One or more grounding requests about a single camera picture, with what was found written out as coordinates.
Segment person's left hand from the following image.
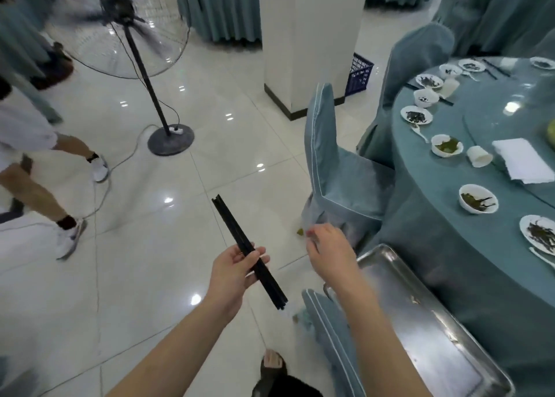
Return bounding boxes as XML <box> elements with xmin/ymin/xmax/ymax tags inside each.
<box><xmin>203</xmin><ymin>243</ymin><xmax>271</xmax><ymax>320</ymax></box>

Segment person's right hand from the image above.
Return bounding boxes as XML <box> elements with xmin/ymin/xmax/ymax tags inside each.
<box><xmin>305</xmin><ymin>223</ymin><xmax>363</xmax><ymax>288</ymax></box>

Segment bundle of black chopsticks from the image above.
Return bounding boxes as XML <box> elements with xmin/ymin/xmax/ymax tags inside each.
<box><xmin>211</xmin><ymin>194</ymin><xmax>289</xmax><ymax>311</ymax></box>

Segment person's left forearm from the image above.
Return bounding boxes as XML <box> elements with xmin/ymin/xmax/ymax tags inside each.
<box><xmin>105</xmin><ymin>292</ymin><xmax>246</xmax><ymax>397</ymax></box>

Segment person's right forearm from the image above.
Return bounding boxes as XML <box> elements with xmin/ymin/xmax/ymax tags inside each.
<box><xmin>324</xmin><ymin>275</ymin><xmax>435</xmax><ymax>397</ymax></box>

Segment teal covered chair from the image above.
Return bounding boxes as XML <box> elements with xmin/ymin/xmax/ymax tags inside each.
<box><xmin>356</xmin><ymin>22</ymin><xmax>455</xmax><ymax>168</ymax></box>
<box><xmin>301</xmin><ymin>289</ymin><xmax>370</xmax><ymax>397</ymax></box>
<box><xmin>301</xmin><ymin>83</ymin><xmax>396</xmax><ymax>255</ymax></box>

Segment black sandal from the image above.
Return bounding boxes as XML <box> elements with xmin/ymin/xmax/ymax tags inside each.
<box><xmin>251</xmin><ymin>348</ymin><xmax>289</xmax><ymax>397</ymax></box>

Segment stainless steel tray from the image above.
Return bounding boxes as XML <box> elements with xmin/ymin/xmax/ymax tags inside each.
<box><xmin>323</xmin><ymin>243</ymin><xmax>517</xmax><ymax>397</ymax></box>

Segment round table with teal cloth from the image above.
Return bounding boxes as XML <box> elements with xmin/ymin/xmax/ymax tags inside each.
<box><xmin>378</xmin><ymin>56</ymin><xmax>555</xmax><ymax>397</ymax></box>

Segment black trousers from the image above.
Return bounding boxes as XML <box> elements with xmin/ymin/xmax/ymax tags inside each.
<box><xmin>255</xmin><ymin>374</ymin><xmax>324</xmax><ymax>397</ymax></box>

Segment white bowl with green scraps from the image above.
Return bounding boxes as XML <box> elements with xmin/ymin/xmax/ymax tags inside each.
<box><xmin>430</xmin><ymin>134</ymin><xmax>464</xmax><ymax>158</ymax></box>

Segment white sneaker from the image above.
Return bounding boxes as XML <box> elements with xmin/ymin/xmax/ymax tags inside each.
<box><xmin>56</xmin><ymin>218</ymin><xmax>88</xmax><ymax>261</ymax></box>
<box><xmin>91</xmin><ymin>156</ymin><xmax>109</xmax><ymax>184</ymax></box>

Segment white bowl with dark scraps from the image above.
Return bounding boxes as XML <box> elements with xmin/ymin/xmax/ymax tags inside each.
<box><xmin>459</xmin><ymin>183</ymin><xmax>500</xmax><ymax>215</ymax></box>

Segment blue plastic crate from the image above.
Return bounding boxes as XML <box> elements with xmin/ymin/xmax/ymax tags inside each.
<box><xmin>345</xmin><ymin>53</ymin><xmax>375</xmax><ymax>98</ymax></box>

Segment white square pillar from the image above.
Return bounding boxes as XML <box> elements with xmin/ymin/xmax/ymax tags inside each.
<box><xmin>258</xmin><ymin>0</ymin><xmax>371</xmax><ymax>122</ymax></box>

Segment black standing fan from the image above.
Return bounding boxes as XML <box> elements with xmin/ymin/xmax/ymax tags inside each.
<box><xmin>45</xmin><ymin>0</ymin><xmax>196</xmax><ymax>157</ymax></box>

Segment white folded towel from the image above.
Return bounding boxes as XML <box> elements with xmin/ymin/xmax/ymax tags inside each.
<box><xmin>491</xmin><ymin>138</ymin><xmax>555</xmax><ymax>183</ymax></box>

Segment glass turntable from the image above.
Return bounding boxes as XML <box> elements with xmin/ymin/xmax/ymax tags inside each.
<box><xmin>461</xmin><ymin>58</ymin><xmax>555</xmax><ymax>203</ymax></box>

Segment grey power cable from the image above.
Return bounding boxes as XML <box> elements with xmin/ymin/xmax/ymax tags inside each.
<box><xmin>80</xmin><ymin>123</ymin><xmax>172</xmax><ymax>220</ymax></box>

